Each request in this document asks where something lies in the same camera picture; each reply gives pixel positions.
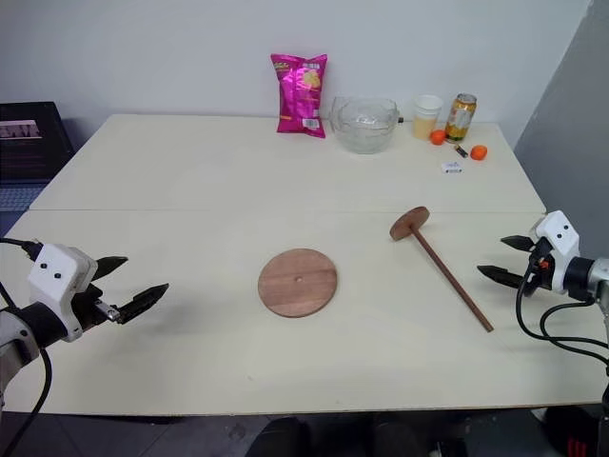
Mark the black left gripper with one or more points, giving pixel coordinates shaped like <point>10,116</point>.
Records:
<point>88,309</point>

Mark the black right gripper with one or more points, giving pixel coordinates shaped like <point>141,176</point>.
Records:
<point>541,266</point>

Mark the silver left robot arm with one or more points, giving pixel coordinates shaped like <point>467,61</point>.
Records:
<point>19,328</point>

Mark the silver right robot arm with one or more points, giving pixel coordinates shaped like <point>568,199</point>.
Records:
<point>583,278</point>

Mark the wooden rod with disc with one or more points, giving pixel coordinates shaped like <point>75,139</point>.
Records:
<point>445,272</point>

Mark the round wooden disc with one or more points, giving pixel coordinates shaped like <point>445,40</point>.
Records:
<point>298,295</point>

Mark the small white packet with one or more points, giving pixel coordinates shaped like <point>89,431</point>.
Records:
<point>452,166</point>

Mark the small orange fruit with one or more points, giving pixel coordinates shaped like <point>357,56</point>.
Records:
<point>479,152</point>
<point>438,137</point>

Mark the small black battery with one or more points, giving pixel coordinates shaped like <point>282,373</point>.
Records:
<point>461,151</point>

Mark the yellow drink can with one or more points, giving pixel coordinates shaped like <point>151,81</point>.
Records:
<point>460,119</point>

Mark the plastic cup with juice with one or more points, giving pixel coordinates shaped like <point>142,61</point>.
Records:
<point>427,119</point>

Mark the black case with pale print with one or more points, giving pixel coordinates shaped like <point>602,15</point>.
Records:
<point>28,143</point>

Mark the dark shape with red marks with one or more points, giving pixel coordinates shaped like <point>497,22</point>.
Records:
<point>575,435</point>

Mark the clear glass bowl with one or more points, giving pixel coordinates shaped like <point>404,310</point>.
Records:
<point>364,128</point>

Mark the pink chip bag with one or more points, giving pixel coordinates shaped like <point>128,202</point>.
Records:
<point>300,95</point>

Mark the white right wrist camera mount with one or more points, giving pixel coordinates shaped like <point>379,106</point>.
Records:
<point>561,233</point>

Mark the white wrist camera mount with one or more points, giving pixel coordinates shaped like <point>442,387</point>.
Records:
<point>561,233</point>
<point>52,276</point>

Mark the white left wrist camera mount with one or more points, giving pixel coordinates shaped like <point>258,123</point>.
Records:
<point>52,276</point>

